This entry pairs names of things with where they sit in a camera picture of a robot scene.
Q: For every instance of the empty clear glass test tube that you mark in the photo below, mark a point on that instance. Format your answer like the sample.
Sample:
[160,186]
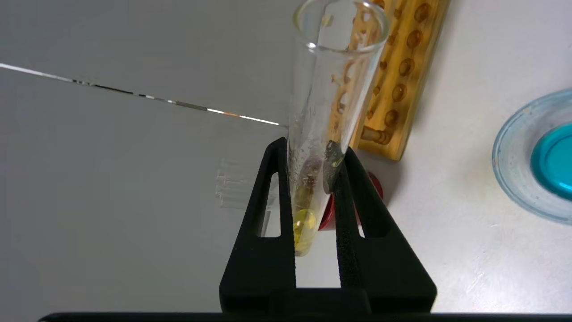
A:
[237,183]

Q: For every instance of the dark red plastic cup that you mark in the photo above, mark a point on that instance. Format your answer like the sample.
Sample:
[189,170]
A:
[327,217]

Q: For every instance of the wooden test tube rack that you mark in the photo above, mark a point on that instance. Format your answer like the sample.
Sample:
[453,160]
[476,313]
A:
[402,112]

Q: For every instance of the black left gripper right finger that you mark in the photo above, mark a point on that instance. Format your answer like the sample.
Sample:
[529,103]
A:
[384,277]

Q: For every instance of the test tube with blue pigment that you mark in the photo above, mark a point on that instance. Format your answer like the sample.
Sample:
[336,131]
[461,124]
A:
[237,200]

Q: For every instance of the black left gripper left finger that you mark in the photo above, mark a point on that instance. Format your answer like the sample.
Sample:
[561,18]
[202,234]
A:
[263,268]

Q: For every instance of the test tube with yellow pigment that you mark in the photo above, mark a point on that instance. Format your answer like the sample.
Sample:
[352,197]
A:
[313,112]

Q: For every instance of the clear glass dish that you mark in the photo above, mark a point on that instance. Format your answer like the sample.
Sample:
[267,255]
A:
[514,156]

